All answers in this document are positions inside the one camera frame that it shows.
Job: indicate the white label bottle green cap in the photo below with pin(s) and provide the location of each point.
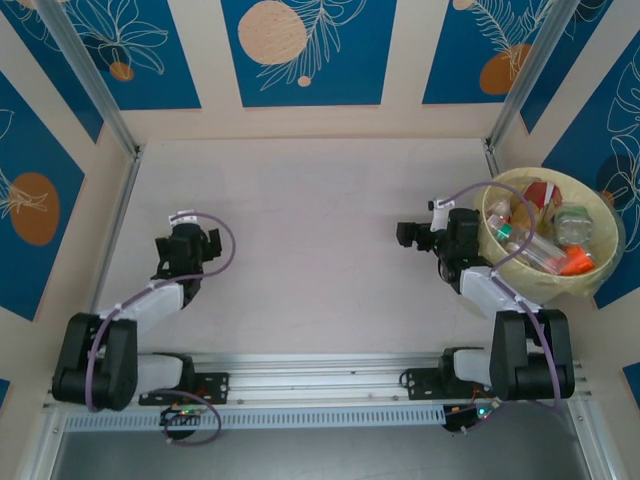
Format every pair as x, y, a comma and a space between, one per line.
505, 232

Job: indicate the clear bottle purple label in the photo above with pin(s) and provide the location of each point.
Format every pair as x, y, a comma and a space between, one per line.
500, 206

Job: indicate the clear bottle white code label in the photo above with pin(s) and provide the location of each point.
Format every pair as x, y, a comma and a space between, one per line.
542, 252

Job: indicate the amber tea bottle red label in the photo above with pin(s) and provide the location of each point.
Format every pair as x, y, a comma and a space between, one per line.
540, 194

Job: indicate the clear bottle green label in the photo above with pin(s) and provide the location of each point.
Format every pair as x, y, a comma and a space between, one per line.
572, 225

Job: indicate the tea bottle orange white label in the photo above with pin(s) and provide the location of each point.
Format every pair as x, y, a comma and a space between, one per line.
577, 261

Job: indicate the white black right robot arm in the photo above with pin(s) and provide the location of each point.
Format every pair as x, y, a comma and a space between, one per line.
482, 292

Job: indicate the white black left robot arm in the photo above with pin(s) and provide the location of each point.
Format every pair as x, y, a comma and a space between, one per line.
150, 305

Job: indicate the pale yellow round bin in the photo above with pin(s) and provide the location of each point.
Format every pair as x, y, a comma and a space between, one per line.
530, 290

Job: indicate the small circuit board green light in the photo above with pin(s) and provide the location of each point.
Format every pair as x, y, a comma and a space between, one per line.
467, 417
180, 415

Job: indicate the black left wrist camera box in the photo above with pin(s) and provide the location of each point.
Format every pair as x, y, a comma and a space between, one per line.
215, 244

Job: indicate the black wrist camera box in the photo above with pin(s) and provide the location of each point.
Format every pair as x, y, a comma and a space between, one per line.
215, 244
410, 233

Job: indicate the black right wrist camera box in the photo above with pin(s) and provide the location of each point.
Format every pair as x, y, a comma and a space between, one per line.
410, 233

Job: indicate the aluminium table edge rail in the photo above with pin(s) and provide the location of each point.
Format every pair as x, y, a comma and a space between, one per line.
490, 155
120, 215

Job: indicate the blue floral wall panel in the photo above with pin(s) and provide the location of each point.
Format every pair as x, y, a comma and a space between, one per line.
50, 75
575, 50
450, 60
150, 75
600, 125
350, 75
30, 150

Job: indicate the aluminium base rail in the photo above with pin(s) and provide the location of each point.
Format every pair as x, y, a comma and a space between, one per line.
310, 380

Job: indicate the aluminium frame post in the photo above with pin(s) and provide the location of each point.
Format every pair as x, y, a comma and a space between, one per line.
530, 65
90, 75

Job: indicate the aluminium frame bar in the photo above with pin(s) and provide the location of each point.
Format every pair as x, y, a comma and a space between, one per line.
42, 445
595, 450

